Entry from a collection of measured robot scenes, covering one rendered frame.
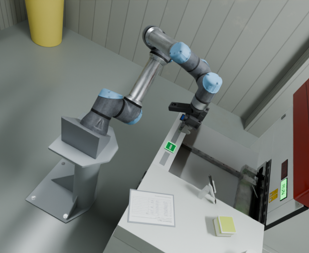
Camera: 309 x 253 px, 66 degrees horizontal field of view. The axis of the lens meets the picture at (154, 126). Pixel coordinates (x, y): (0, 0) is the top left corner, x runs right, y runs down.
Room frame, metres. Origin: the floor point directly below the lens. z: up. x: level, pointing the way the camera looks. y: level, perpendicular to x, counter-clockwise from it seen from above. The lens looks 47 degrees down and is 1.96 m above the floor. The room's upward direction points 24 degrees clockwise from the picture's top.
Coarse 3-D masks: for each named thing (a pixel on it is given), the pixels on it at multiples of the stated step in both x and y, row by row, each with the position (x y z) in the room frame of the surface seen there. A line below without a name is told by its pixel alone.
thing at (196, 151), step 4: (184, 144) 1.01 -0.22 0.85; (188, 144) 1.02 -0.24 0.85; (188, 148) 1.00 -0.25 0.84; (192, 148) 1.00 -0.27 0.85; (192, 152) 1.00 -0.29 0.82; (196, 152) 1.00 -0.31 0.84; (200, 152) 1.00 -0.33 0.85; (200, 156) 0.99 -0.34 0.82; (204, 156) 0.99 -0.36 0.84; (208, 156) 1.00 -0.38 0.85; (208, 160) 0.99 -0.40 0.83; (212, 160) 0.98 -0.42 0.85; (216, 160) 0.99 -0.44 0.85; (216, 164) 0.98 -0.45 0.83; (220, 164) 0.98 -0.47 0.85; (224, 164) 0.99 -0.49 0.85; (224, 168) 0.97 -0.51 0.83; (228, 168) 0.97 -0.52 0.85; (232, 168) 0.99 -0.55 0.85; (232, 172) 0.97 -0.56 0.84; (236, 172) 0.97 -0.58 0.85; (236, 176) 0.96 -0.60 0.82
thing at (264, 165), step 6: (264, 162) 1.07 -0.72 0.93; (258, 168) 1.07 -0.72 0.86; (264, 168) 1.02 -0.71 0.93; (264, 174) 0.97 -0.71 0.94; (258, 180) 0.96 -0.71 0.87; (264, 180) 0.92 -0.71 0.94; (264, 186) 0.88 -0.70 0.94; (258, 192) 0.88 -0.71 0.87; (264, 192) 0.84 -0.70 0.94; (252, 204) 0.80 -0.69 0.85; (252, 210) 0.75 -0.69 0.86; (258, 210) 0.73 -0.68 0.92; (252, 216) 0.71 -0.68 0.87; (258, 216) 0.69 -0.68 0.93
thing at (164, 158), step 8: (176, 120) 1.06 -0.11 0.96; (176, 128) 1.00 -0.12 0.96; (168, 136) 0.91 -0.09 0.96; (176, 136) 0.94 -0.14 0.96; (184, 136) 0.96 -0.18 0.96; (176, 144) 0.88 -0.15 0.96; (160, 152) 0.78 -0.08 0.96; (168, 152) 0.81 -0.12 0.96; (176, 152) 0.83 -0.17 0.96; (160, 160) 0.74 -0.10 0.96; (168, 160) 0.76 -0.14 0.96; (168, 168) 0.71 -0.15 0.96
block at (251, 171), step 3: (246, 165) 1.00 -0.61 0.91; (243, 168) 0.99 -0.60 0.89; (246, 168) 0.98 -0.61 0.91; (249, 168) 0.99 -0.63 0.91; (252, 168) 1.00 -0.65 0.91; (249, 171) 0.97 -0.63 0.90; (252, 171) 0.98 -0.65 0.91; (255, 171) 0.99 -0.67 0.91; (252, 174) 0.97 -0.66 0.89; (255, 174) 0.97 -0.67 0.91
